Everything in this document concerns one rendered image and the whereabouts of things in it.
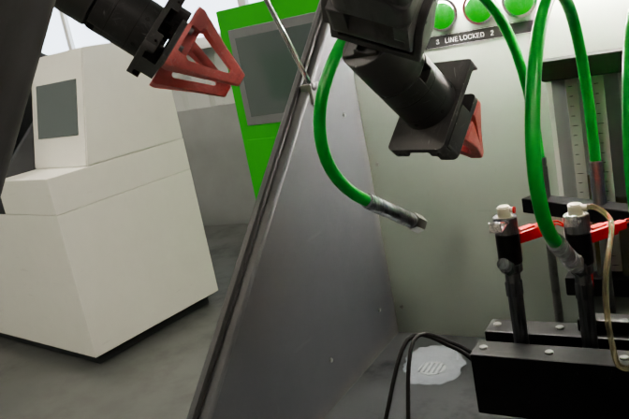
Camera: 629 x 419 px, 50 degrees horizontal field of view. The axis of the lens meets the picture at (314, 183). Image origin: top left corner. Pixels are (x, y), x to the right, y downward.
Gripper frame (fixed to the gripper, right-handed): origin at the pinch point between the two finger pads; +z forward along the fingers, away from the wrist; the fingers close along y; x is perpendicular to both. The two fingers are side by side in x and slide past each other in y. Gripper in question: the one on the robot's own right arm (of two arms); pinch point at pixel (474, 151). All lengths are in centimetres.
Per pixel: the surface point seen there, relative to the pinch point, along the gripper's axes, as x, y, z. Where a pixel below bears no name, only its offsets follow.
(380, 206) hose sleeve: 10.3, -6.8, 0.5
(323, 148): 11.4, -5.1, -9.8
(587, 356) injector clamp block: -6.9, -13.8, 22.4
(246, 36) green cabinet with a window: 251, 143, 116
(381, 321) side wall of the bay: 37, -11, 40
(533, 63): -8.5, 5.2, -7.1
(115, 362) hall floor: 272, -37, 141
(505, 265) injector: 0.8, -7.3, 13.5
